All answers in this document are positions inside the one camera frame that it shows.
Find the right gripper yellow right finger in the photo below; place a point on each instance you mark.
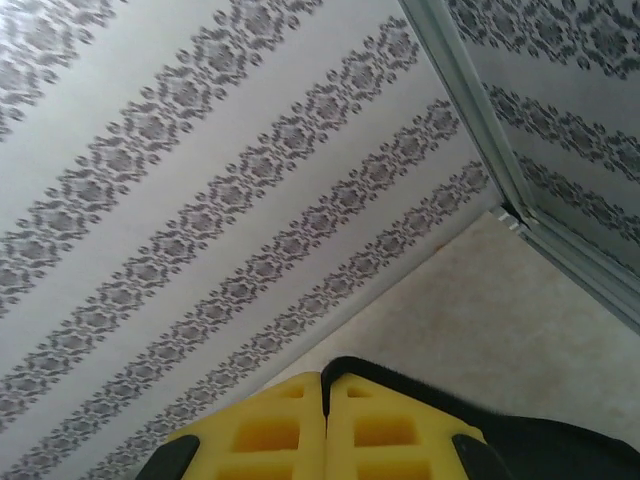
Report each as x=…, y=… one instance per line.
x=385, y=415

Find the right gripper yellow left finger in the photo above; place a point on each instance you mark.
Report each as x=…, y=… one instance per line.
x=270, y=415

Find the black t-shirt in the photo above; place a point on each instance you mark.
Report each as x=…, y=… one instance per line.
x=575, y=455

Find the aluminium side rail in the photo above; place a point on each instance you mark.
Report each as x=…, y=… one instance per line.
x=590, y=270

